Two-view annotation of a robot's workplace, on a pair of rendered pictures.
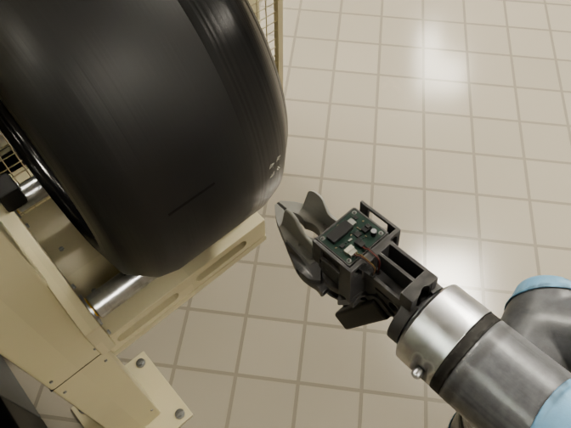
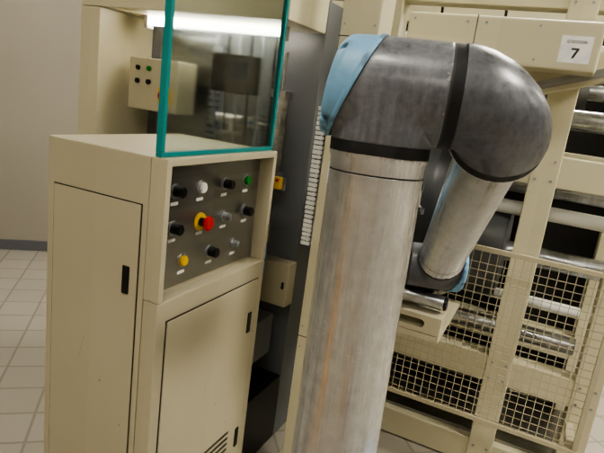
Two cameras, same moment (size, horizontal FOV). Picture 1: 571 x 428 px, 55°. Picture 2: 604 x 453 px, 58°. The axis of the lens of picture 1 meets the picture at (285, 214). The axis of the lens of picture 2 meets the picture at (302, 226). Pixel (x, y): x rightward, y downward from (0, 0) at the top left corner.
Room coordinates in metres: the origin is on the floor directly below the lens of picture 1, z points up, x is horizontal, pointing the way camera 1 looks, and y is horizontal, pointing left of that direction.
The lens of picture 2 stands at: (-0.48, -1.16, 1.46)
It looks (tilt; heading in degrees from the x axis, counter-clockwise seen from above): 14 degrees down; 66
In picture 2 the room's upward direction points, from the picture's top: 8 degrees clockwise
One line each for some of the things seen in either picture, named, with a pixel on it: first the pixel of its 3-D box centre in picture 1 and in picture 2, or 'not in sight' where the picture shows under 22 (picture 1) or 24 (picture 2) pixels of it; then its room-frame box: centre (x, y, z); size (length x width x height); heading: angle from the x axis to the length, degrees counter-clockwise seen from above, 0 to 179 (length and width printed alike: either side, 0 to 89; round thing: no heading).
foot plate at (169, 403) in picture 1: (132, 411); not in sight; (0.37, 0.47, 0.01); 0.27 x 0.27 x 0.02; 42
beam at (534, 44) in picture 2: not in sight; (501, 45); (0.86, 0.40, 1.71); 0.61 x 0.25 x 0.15; 132
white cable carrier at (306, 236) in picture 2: not in sight; (317, 177); (0.29, 0.51, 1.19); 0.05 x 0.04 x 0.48; 42
